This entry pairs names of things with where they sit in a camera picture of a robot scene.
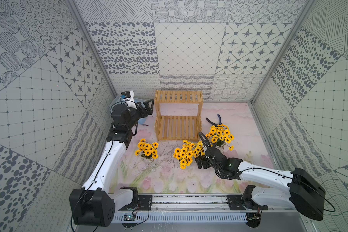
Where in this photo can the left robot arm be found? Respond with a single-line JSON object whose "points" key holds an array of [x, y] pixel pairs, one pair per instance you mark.
{"points": [[93, 205]]}

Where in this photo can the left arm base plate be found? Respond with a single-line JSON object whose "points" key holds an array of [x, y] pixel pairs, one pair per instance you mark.
{"points": [[128, 198]]}

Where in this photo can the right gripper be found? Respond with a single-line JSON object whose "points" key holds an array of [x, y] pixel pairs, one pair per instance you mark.
{"points": [[203, 159]]}

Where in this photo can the aluminium rail frame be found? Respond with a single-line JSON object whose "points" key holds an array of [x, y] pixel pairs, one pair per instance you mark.
{"points": [[204, 210]]}

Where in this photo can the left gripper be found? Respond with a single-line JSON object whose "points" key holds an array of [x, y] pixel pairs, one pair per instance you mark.
{"points": [[144, 108]]}

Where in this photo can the clear blue plastic toolbox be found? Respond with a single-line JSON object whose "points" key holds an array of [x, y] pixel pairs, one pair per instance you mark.
{"points": [[125, 110]]}

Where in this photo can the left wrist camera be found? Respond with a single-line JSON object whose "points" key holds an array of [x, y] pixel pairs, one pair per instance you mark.
{"points": [[127, 98]]}

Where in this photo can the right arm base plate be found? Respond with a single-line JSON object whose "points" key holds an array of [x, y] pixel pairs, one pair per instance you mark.
{"points": [[244, 201]]}

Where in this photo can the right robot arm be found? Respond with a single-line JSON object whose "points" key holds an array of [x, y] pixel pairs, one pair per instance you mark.
{"points": [[288, 189]]}

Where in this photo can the floral table mat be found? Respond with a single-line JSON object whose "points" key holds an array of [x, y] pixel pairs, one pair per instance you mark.
{"points": [[164, 175]]}

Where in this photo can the sunflower pot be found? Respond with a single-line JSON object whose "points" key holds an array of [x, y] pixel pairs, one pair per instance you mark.
{"points": [[147, 150], [195, 149], [185, 154], [220, 135]]}

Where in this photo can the wooden two-tier shelf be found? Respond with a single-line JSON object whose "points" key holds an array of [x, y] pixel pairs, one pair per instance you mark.
{"points": [[178, 127]]}

